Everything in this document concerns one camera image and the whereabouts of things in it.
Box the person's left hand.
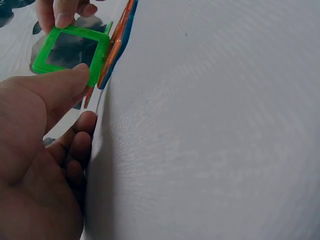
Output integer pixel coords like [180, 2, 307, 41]
[0, 63, 98, 240]

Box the person's right hand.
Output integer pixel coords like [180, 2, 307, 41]
[35, 0, 99, 35]

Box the green square magnetic tile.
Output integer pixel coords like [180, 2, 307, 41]
[31, 24, 111, 88]
[103, 21, 114, 35]

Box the orange magnetic tile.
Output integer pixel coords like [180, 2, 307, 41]
[83, 86, 96, 109]
[96, 0, 136, 90]

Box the blue magnetic tile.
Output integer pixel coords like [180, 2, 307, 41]
[100, 0, 140, 89]

